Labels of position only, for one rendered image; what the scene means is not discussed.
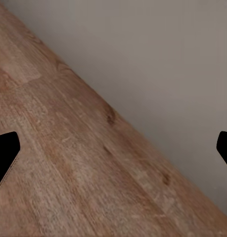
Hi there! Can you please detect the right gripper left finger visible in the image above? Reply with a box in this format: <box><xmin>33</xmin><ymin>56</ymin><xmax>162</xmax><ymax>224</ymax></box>
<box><xmin>0</xmin><ymin>131</ymin><xmax>20</xmax><ymax>182</ymax></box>

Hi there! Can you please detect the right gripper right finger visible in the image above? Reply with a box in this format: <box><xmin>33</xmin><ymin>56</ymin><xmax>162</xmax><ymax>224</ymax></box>
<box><xmin>216</xmin><ymin>131</ymin><xmax>227</xmax><ymax>163</ymax></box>

